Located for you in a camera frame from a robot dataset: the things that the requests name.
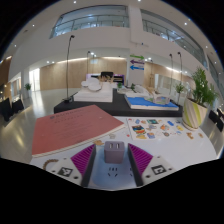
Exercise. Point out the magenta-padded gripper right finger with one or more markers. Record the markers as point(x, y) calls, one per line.
point(141, 159)

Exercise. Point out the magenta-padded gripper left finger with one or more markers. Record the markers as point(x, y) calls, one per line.
point(83, 159)

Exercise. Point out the small grey charger block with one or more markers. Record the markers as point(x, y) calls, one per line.
point(114, 152)

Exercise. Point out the small brown cutout piece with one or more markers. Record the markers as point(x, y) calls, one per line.
point(98, 142)
point(190, 135)
point(200, 135)

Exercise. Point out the pink rectangular board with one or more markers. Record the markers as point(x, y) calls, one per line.
point(75, 128)

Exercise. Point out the white colourful sticker sheet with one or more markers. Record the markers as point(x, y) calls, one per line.
point(155, 128)

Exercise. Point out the black display platform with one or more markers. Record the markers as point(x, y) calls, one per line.
point(118, 108)

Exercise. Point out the blue-based architectural model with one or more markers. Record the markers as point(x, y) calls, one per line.
point(148, 101)

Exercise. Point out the white architectural model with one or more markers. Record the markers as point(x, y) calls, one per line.
point(95, 93)

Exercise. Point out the potted plant in striped pot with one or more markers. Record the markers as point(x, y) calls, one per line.
point(194, 113)

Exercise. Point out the distant green potted plant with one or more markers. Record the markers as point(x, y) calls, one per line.
point(27, 86)
point(180, 88)

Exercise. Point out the group of black chairs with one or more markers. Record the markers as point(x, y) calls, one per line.
point(10, 108)
point(218, 118)

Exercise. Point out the black piano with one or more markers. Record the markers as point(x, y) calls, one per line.
point(107, 74)

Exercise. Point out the colourful arrow direction sign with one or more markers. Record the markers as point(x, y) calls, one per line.
point(136, 62)

